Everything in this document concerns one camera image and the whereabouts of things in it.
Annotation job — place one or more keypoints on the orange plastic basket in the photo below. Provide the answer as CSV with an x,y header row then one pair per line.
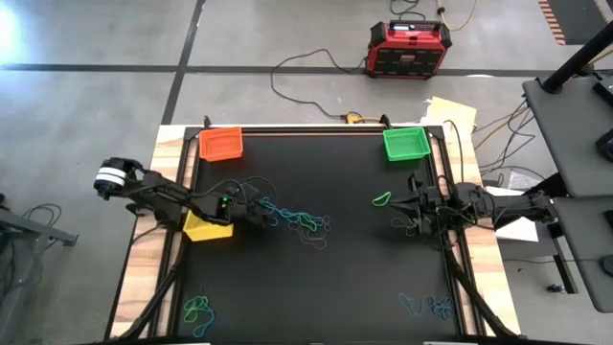
x,y
220,144

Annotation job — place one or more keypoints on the black computer mouse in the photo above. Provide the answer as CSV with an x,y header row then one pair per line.
x,y
607,144

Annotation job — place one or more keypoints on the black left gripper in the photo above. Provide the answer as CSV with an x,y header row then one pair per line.
x,y
246,211

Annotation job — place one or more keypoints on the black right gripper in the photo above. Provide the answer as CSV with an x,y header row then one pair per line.
x,y
420,206

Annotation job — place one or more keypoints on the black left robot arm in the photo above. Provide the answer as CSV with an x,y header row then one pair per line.
x,y
158,189

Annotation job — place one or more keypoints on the rubber band pile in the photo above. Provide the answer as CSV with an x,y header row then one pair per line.
x,y
318,247

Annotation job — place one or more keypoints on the black pole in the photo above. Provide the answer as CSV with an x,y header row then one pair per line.
x,y
574,60

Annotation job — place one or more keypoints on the green plastic basket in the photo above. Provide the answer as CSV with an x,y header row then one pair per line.
x,y
406,144

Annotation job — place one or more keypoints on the red black jobsite radio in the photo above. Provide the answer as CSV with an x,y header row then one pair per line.
x,y
407,52

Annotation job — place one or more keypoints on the black mat orange striped edge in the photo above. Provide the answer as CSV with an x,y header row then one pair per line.
x,y
579,19

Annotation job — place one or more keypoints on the black aluminium table frame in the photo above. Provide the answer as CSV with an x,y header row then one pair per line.
x,y
311,129

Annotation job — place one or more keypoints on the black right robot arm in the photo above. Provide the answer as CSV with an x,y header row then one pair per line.
x,y
503,206

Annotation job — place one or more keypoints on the grey desk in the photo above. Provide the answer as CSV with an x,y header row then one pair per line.
x,y
565,139
586,249

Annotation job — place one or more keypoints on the small black floor object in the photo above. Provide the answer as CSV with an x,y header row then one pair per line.
x,y
555,288

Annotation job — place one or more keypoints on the black round device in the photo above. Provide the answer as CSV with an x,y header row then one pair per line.
x,y
608,265

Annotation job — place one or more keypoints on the crumpled clear plastic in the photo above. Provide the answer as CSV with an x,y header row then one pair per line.
x,y
518,181

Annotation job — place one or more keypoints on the black frame clamp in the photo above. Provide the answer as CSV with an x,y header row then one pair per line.
x,y
207,122
384,121

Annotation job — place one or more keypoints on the yellow plastic basket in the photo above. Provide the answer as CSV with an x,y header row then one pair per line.
x,y
206,231

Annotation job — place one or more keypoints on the manila paper folder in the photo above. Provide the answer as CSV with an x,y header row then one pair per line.
x,y
452,115

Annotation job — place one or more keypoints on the grey metal stand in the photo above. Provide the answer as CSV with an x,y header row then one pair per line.
x,y
48,232

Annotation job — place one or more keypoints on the thick green rubber band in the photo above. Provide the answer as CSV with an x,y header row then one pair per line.
x,y
374,203

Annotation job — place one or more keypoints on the white paper sheet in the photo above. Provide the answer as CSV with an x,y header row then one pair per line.
x,y
522,232

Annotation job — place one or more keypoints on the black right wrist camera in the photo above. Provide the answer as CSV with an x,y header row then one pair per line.
x,y
432,201

